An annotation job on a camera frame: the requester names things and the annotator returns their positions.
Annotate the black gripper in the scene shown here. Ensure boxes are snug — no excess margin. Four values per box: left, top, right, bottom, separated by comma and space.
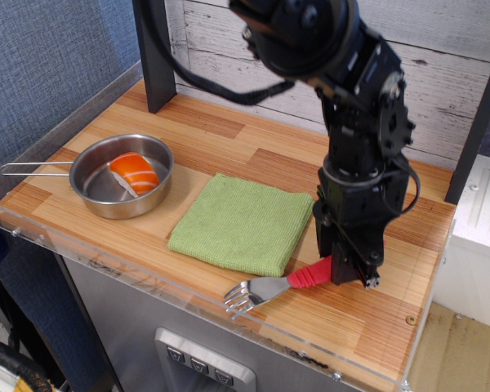
313, 165, 408, 289

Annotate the green towel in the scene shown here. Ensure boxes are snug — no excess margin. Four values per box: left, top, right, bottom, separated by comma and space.
168, 173, 314, 278

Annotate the red handled metal fork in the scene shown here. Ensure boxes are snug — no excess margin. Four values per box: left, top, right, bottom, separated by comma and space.
224, 256, 332, 320

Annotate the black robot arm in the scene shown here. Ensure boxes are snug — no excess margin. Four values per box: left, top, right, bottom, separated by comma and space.
229, 1, 418, 288

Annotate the clear acrylic front guard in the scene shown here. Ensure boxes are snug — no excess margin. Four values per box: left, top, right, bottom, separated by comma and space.
0, 206, 410, 391

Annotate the white ribbed box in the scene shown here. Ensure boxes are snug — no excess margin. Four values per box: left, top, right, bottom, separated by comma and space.
433, 155, 490, 326

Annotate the silver button control panel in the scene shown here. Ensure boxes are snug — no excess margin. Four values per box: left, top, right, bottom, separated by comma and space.
154, 327, 256, 391

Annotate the salmon sushi toy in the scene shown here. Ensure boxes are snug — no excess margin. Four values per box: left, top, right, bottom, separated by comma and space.
109, 151, 160, 198

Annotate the small steel pan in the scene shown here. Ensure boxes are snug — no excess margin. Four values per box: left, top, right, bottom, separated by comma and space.
0, 134, 174, 220

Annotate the yellow black object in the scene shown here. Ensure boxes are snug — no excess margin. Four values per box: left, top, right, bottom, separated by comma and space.
13, 377, 55, 392

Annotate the black right vertical post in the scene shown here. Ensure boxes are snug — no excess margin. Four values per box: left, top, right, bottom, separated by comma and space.
444, 0, 490, 205

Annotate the black vertical post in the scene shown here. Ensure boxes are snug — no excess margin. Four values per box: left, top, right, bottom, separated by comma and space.
444, 0, 490, 205
132, 0, 176, 114

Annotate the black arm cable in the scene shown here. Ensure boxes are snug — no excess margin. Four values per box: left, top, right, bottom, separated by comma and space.
136, 0, 297, 107

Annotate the black left vertical post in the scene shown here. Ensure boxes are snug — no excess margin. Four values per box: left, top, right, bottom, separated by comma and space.
132, 0, 176, 114

